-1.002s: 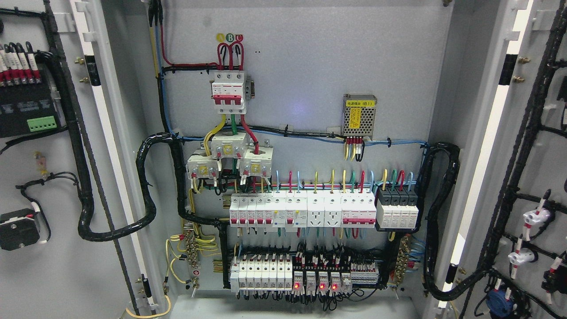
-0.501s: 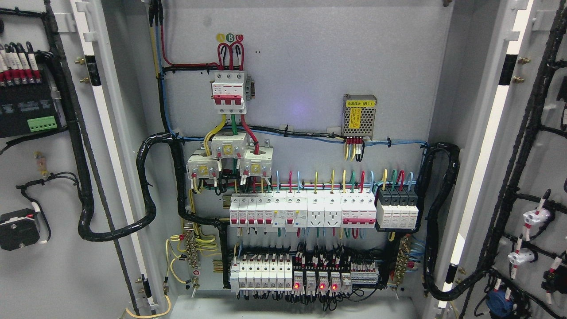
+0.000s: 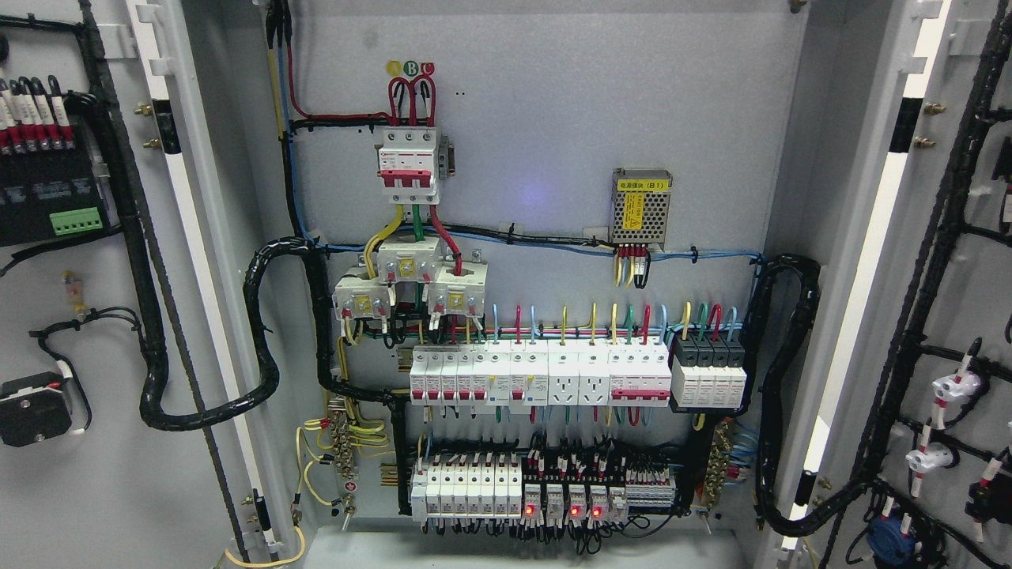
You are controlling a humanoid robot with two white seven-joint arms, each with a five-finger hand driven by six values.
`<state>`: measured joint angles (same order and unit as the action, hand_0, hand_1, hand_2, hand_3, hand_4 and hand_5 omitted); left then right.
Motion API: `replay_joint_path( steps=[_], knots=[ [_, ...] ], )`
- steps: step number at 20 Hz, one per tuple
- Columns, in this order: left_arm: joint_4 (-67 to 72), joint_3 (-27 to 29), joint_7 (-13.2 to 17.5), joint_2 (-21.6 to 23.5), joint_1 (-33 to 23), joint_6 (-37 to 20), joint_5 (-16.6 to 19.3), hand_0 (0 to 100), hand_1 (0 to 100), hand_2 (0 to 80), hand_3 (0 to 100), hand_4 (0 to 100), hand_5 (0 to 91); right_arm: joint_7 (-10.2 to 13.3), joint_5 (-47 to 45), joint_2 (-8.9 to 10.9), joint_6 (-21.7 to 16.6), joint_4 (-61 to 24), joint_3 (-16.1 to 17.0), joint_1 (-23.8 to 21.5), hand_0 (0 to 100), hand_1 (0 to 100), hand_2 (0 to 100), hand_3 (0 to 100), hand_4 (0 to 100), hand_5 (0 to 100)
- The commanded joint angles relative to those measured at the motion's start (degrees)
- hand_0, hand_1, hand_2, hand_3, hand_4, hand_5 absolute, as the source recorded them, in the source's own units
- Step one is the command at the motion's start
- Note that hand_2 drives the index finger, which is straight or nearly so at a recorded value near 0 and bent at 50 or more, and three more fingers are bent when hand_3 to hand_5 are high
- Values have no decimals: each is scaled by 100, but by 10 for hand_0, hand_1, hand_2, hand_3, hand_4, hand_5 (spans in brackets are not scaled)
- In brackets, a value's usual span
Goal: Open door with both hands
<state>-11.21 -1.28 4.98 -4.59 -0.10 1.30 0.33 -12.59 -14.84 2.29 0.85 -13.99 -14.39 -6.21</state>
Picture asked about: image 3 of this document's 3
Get grey cabinet door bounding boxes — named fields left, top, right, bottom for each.
left=2, top=1, right=263, bottom=568
left=742, top=1, right=1010, bottom=568

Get white current transformers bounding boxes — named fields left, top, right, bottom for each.
left=332, top=236, right=488, bottom=329

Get black corrugated cable conduit right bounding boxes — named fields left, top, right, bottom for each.
left=747, top=253, right=823, bottom=538

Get metal mesh power supply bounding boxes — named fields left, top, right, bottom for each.
left=610, top=167, right=673, bottom=247

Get black surge protector modules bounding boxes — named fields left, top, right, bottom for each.
left=670, top=333, right=747, bottom=416

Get lower relay terminal row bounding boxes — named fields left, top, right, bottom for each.
left=407, top=437, right=680, bottom=534

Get black corrugated cable conduit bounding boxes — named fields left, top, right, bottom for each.
left=747, top=253, right=823, bottom=538
left=79, top=0, right=412, bottom=432

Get black corrugated cable conduit left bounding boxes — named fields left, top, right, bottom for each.
left=79, top=0, right=412, bottom=432

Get white socket breaker row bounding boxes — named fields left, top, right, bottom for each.
left=409, top=338, right=672, bottom=409

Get red three-pole main breaker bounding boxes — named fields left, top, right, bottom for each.
left=377, top=126, right=455, bottom=206

